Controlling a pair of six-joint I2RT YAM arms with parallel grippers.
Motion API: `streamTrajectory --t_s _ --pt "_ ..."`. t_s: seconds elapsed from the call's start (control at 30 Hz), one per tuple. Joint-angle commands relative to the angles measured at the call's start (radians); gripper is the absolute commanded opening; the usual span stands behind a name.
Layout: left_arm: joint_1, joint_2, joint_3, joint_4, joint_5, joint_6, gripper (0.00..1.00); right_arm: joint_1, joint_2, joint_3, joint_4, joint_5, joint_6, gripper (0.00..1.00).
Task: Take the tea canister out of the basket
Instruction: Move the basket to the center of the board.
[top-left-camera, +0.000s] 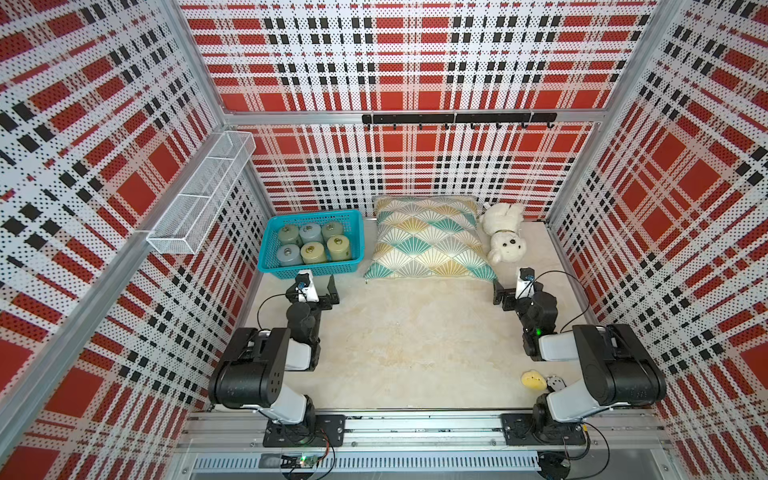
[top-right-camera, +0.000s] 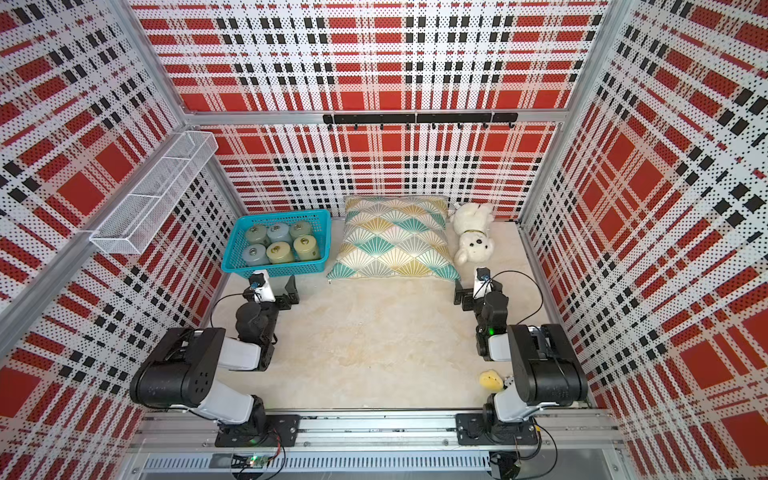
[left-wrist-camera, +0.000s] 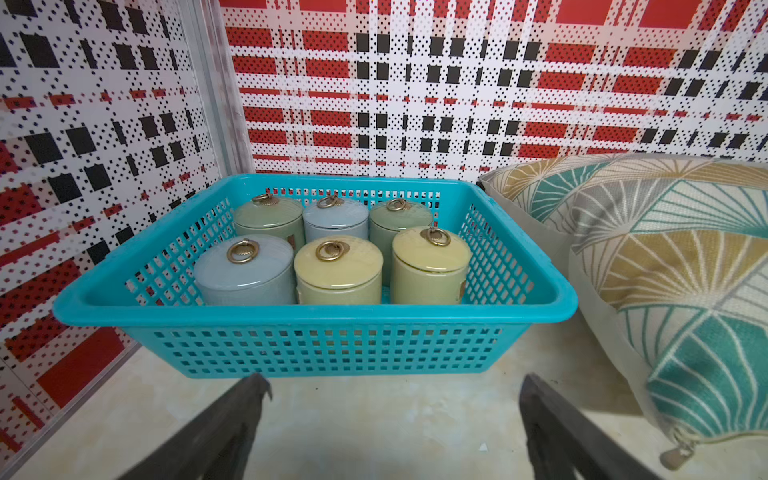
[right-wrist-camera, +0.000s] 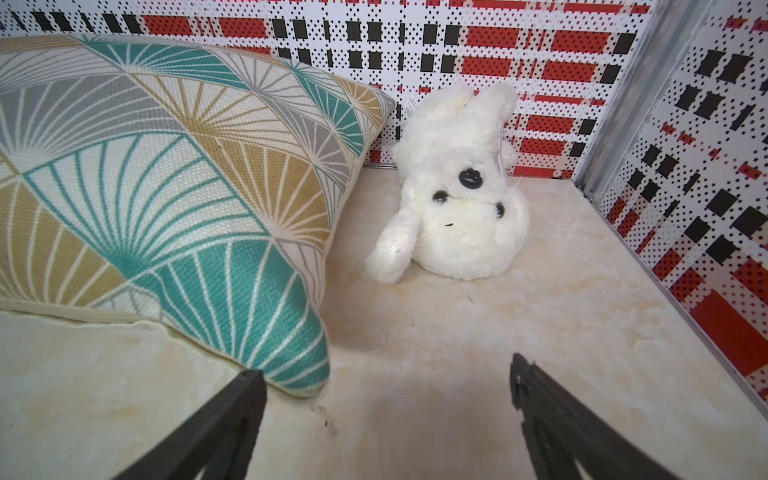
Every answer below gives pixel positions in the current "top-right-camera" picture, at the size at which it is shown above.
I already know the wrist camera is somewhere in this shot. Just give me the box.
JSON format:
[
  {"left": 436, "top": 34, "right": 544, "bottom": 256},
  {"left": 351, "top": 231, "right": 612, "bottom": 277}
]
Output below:
[
  {"left": 473, "top": 267, "right": 492, "bottom": 299},
  {"left": 248, "top": 270, "right": 276, "bottom": 303}
]

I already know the dark green tea canister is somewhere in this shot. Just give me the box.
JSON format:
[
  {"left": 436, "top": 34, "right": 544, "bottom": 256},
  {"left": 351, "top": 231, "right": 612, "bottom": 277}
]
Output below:
[{"left": 244, "top": 224, "right": 270, "bottom": 246}]

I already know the black hook rail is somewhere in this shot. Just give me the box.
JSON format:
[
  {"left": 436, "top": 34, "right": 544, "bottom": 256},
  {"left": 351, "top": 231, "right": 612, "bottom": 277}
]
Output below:
[{"left": 322, "top": 112, "right": 519, "bottom": 127}]

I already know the teal plastic basket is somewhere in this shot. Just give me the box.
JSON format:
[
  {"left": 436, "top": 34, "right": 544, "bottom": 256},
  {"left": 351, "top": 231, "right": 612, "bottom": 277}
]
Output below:
[{"left": 221, "top": 210, "right": 331, "bottom": 278}]

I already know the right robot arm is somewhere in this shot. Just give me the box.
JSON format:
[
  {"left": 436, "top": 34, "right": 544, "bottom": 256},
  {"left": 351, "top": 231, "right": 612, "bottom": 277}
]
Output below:
[{"left": 453, "top": 278, "right": 588, "bottom": 443}]

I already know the light blue tea canister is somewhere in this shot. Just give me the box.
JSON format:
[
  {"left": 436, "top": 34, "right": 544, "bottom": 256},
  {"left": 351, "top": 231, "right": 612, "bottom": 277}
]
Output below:
[{"left": 267, "top": 222, "right": 292, "bottom": 243}]

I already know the white plush bear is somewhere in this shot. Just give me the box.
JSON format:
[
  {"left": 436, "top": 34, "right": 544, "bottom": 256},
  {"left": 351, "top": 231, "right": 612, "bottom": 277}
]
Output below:
[{"left": 450, "top": 203, "right": 495, "bottom": 266}]

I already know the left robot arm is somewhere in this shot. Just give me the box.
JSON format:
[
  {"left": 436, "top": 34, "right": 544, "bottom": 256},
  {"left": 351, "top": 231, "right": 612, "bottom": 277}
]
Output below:
[{"left": 129, "top": 270, "right": 300, "bottom": 444}]

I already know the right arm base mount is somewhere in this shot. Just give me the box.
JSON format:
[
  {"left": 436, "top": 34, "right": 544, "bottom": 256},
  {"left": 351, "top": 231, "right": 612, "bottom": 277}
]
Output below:
[{"left": 455, "top": 413, "right": 539, "bottom": 446}]

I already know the fan pattern pillow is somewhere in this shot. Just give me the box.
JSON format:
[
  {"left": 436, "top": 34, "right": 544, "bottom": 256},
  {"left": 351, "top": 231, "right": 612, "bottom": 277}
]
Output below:
[{"left": 327, "top": 196, "right": 460, "bottom": 282}]

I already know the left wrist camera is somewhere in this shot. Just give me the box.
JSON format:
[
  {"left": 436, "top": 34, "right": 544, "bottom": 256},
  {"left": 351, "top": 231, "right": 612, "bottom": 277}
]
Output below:
[{"left": 248, "top": 270, "right": 276, "bottom": 303}]

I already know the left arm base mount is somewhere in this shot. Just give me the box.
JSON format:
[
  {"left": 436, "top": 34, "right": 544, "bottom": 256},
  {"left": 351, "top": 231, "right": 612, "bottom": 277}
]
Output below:
[{"left": 214, "top": 414, "right": 301, "bottom": 448}]

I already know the blue grey tea canister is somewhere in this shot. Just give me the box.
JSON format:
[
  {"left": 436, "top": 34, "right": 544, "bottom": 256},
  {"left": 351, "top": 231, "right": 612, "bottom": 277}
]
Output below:
[{"left": 241, "top": 244, "right": 270, "bottom": 266}]

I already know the green circuit board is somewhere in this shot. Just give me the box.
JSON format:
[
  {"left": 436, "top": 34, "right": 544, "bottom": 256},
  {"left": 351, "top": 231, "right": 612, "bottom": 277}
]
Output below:
[{"left": 231, "top": 454, "right": 272, "bottom": 470}]

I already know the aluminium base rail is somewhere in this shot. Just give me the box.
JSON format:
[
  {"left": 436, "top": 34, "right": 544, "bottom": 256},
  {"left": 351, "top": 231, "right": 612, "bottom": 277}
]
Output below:
[{"left": 128, "top": 408, "right": 624, "bottom": 453}]

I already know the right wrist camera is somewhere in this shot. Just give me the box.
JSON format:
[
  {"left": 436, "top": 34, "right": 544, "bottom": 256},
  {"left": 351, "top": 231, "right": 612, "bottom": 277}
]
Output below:
[{"left": 473, "top": 267, "right": 492, "bottom": 299}]

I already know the yellow plush toy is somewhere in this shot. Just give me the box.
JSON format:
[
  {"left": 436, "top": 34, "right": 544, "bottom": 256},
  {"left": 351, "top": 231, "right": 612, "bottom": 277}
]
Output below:
[{"left": 479, "top": 370, "right": 505, "bottom": 393}]

